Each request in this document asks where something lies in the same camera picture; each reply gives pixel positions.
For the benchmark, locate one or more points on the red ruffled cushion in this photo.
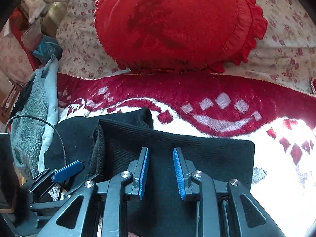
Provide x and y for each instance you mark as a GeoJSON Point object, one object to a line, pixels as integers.
{"type": "Point", "coordinates": [172, 22]}

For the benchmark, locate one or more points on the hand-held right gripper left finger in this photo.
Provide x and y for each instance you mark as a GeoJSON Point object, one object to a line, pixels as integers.
{"type": "Point", "coordinates": [143, 174]}

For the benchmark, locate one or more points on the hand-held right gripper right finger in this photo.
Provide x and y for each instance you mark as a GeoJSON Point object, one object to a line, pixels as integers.
{"type": "Point", "coordinates": [179, 174]}

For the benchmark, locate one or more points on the pink floral cloth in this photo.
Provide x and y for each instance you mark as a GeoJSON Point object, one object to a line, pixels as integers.
{"type": "Point", "coordinates": [9, 54]}

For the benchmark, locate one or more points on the black knit pants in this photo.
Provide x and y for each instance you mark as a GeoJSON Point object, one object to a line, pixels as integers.
{"type": "Point", "coordinates": [209, 158]}

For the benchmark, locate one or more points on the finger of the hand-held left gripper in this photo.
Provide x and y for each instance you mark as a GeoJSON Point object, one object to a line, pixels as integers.
{"type": "Point", "coordinates": [68, 170]}

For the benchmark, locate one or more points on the teal plastic bag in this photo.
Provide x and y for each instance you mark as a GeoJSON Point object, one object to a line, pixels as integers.
{"type": "Point", "coordinates": [47, 48]}

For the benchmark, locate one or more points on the mauve folded cloth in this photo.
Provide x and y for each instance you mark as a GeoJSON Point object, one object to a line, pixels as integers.
{"type": "Point", "coordinates": [32, 37]}

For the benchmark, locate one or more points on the grey fleece lined jacket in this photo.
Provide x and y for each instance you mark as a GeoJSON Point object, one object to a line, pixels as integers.
{"type": "Point", "coordinates": [27, 118]}

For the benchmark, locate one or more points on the red and white fleece blanket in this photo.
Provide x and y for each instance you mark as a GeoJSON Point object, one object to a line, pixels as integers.
{"type": "Point", "coordinates": [148, 88]}

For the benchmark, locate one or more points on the floral bedsheet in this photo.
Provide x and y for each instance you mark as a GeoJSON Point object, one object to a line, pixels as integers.
{"type": "Point", "coordinates": [79, 42]}

